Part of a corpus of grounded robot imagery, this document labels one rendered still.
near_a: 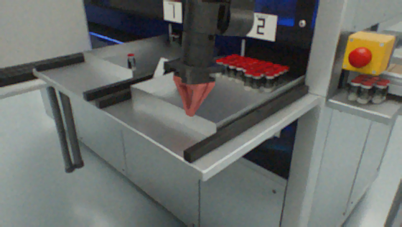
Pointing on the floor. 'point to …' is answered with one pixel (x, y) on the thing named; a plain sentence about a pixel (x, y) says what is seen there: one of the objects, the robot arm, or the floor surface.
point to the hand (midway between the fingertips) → (189, 111)
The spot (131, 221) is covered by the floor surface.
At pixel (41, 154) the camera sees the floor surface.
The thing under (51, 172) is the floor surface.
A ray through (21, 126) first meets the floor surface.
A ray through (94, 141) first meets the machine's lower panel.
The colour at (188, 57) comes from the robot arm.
